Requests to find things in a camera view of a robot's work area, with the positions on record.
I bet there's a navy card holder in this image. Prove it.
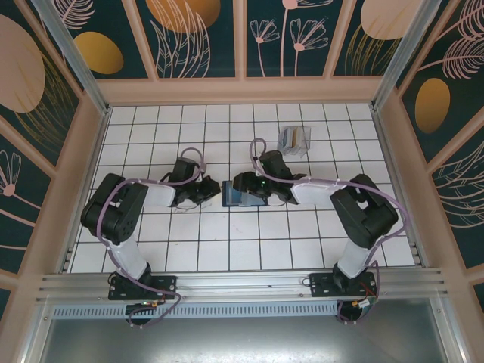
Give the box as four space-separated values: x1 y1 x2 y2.
221 179 271 208

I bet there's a grey metal sheet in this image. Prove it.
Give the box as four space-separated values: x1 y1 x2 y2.
22 317 466 363

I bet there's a purple cable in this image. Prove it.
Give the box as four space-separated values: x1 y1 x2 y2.
251 138 413 325
96 147 185 329

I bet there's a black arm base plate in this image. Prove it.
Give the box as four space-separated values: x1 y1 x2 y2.
108 275 178 302
309 272 379 298

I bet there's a long aluminium rail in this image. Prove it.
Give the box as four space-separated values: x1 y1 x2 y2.
36 267 451 303

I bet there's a power connector with wires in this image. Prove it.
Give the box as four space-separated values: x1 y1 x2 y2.
126 299 168 309
351 297 377 312

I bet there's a grey slotted cable duct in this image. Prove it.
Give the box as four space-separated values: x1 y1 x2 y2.
48 302 341 319

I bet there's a short aluminium side rail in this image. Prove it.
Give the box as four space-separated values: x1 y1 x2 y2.
59 244 76 274
409 240 430 268

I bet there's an aluminium frame post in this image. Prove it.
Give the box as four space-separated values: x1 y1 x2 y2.
29 0 111 116
371 0 444 111

